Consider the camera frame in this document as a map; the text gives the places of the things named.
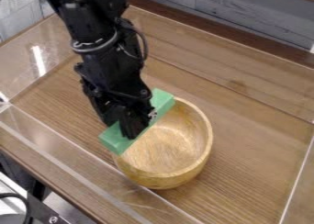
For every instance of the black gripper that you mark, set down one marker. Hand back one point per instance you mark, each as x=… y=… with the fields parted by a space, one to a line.
x=113 y=55

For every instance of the green rectangular block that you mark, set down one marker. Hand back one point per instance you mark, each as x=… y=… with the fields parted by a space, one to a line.
x=111 y=137

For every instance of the brown wooden bowl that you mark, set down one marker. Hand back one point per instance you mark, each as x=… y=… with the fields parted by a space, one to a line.
x=171 y=152

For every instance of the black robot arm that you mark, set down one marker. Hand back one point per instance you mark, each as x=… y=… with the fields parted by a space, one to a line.
x=92 y=14

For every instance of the clear acrylic tray wall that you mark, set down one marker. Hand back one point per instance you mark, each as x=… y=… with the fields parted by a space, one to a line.
x=89 y=182

